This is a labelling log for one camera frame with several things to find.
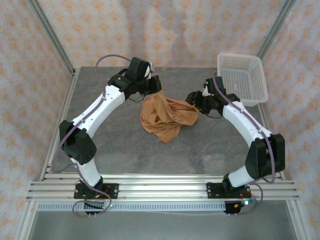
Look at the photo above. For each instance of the aluminium mounting beam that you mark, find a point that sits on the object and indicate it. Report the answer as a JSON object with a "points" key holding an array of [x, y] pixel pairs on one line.
{"points": [[160, 187]]}

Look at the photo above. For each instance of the white perforated plastic basket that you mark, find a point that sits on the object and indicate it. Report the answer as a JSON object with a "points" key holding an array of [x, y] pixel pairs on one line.
{"points": [[240, 80]]}

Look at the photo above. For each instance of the aluminium frame post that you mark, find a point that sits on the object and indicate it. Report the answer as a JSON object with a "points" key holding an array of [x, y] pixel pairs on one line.
{"points": [[51, 32], [278, 25]]}

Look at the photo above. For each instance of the patterned white orange curtain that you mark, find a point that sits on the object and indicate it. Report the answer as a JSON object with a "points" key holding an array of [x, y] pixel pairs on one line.
{"points": [[160, 30]]}

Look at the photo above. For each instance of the small black electronics board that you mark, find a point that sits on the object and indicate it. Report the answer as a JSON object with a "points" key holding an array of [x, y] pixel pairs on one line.
{"points": [[93, 205], [231, 208]]}

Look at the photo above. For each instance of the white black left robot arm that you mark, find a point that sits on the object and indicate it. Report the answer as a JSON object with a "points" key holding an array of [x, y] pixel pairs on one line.
{"points": [[100, 110]]}

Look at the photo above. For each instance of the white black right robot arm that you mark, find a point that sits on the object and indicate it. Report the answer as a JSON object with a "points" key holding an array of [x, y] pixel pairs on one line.
{"points": [[240, 120]]}

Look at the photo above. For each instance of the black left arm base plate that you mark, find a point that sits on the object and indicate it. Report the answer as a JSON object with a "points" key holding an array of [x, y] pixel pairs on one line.
{"points": [[112, 187]]}

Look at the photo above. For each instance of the tan orange t-shirt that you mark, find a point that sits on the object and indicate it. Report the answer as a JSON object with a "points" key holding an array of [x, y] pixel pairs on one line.
{"points": [[162, 125]]}

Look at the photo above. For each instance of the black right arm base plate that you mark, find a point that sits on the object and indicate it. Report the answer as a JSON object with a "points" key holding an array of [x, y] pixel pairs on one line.
{"points": [[212, 191]]}

